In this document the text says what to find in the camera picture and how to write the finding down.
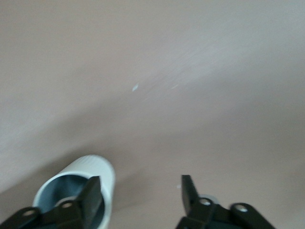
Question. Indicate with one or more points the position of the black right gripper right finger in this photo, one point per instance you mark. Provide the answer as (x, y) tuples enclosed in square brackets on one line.
[(190, 200)]

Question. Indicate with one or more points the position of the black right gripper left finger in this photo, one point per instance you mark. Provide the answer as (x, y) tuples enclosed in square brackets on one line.
[(88, 202)]

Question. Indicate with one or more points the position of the white mug with grey interior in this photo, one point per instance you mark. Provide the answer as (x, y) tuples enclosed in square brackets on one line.
[(95, 164)]

